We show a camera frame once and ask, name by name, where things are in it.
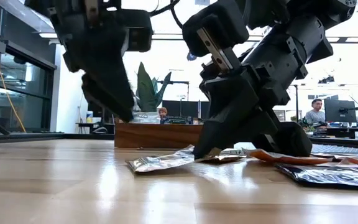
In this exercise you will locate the person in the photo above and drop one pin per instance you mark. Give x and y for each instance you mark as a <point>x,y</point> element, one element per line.
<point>163,113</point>
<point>315,115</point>

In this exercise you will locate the dark ribbed mat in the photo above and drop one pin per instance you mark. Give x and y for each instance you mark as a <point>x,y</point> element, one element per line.
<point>337,148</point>

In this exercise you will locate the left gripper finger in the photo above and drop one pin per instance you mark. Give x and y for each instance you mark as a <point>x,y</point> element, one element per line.
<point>110,93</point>

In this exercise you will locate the snake plant in white pot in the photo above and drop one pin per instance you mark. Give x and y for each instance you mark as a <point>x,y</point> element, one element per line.
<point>146,93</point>

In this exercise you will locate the black ceiling spotlight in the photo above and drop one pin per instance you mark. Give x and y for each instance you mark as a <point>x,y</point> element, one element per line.
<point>325,80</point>

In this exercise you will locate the dark office desk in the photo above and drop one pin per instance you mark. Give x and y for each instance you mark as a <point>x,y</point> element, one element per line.
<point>346,132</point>

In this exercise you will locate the white yellow canister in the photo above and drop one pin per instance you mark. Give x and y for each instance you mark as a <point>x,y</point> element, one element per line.
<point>89,117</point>

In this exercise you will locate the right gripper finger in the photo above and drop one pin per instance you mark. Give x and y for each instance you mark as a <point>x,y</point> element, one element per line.
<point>287,140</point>
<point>235,118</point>

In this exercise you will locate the small blue dome camera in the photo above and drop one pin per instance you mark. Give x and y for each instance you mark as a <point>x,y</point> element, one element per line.
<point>192,56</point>

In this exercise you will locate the small potted plant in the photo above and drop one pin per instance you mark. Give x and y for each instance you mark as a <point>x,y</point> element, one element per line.
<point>309,127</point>

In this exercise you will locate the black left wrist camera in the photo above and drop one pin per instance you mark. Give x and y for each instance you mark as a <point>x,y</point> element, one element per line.
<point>139,31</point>

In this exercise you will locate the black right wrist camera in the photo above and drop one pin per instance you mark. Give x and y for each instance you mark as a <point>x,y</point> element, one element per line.
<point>216,25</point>

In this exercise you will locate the black office partition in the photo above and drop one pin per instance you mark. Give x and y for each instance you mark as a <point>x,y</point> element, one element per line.
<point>185,109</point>

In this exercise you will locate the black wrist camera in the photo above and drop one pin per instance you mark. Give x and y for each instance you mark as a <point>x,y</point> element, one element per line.
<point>216,25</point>
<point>139,31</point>

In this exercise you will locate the wooden three-compartment tray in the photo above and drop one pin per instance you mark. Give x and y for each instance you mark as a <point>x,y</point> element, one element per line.
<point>154,137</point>

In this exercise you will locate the black aluminium table frame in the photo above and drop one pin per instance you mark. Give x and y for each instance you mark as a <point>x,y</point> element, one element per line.
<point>42,137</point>

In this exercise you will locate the black computer monitor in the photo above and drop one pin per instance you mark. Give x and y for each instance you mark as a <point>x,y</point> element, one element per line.
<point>340,110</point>

